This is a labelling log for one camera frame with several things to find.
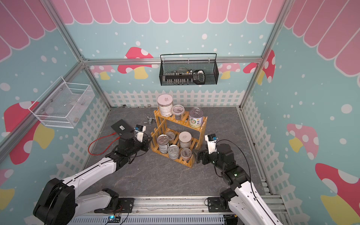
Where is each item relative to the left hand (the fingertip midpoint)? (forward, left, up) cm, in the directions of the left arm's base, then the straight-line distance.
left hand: (151, 139), depth 85 cm
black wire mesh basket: (+42, -22, +22) cm, 52 cm away
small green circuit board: (-39, +16, -16) cm, 46 cm away
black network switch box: (+14, +25, -12) cm, 31 cm away
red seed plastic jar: (-7, -21, -5) cm, 23 cm away
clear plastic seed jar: (+5, -17, +20) cm, 27 cm away
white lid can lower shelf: (+2, -21, -1) cm, 21 cm away
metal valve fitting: (+24, +7, -11) cm, 28 cm away
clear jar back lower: (+5, -12, -5) cm, 14 cm away
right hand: (-8, -28, +6) cm, 30 cm away
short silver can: (-6, -14, -5) cm, 16 cm away
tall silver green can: (-1, -7, 0) cm, 7 cm away
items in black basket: (+35, -19, +21) cm, 45 cm away
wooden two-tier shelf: (+6, -15, -11) cm, 20 cm away
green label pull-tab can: (0, -26, +22) cm, 34 cm away
